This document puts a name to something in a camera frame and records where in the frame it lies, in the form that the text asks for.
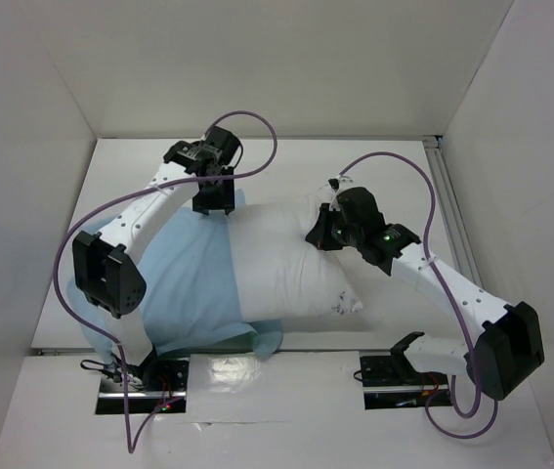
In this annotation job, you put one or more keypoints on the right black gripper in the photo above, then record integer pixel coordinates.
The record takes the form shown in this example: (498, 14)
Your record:
(322, 230)

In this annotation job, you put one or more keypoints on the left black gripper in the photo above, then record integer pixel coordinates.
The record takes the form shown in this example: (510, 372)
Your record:
(225, 200)

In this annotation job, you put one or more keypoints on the white pillow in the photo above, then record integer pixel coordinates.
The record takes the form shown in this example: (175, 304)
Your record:
(280, 276)

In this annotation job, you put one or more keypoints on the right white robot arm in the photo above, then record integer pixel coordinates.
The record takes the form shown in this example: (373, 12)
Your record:
(503, 346)

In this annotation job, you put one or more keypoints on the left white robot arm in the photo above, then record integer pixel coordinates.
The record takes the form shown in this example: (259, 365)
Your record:
(106, 262)

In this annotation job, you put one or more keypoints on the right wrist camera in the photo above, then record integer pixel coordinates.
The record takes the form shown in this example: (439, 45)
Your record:
(337, 185)

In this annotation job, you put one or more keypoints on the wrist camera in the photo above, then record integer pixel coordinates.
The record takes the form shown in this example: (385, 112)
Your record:
(337, 185)
(226, 142)

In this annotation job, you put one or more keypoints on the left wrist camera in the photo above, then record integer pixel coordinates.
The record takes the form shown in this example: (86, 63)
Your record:
(226, 142)

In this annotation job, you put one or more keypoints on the aluminium rail frame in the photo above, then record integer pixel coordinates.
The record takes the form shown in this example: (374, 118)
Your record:
(457, 220)

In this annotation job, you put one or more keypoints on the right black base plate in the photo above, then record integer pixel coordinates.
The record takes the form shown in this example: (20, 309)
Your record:
(387, 384)

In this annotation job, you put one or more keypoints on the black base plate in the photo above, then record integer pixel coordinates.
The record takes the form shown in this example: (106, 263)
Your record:
(166, 388)
(387, 384)

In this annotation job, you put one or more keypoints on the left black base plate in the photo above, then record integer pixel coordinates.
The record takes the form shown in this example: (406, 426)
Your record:
(166, 388)

